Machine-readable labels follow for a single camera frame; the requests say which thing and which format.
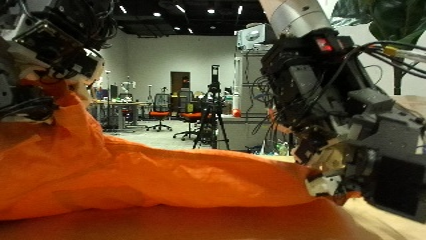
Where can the orange button shirt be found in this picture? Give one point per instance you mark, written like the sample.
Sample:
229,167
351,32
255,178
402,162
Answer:
154,176

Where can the clear plastic bottle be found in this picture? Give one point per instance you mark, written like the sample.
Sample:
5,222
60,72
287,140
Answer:
282,150

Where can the low grey counter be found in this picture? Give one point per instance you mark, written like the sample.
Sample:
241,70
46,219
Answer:
241,131

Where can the grey drawer cabinet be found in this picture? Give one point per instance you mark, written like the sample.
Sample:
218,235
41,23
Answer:
250,86

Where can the background work desk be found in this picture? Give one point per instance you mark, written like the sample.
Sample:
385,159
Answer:
121,105

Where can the red round object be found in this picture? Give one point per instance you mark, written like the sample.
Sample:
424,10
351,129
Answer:
235,113

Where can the brown door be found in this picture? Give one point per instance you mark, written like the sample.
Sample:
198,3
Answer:
178,81

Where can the orange office chair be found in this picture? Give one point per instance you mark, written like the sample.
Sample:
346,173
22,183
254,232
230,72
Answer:
160,114
189,116

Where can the grey box appliance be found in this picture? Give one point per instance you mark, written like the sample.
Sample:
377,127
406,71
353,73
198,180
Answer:
253,36

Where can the black camera tripod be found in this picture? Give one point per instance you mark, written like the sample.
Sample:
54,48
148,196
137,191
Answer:
213,100

